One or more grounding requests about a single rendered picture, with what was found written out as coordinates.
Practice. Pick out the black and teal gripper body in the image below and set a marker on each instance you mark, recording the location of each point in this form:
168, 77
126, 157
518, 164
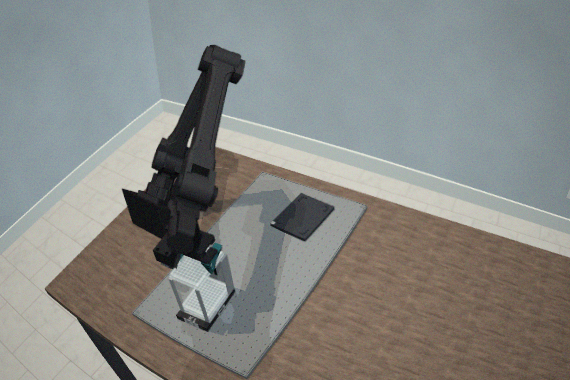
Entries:
206, 240

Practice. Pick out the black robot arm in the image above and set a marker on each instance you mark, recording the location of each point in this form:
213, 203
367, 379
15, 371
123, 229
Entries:
196, 181

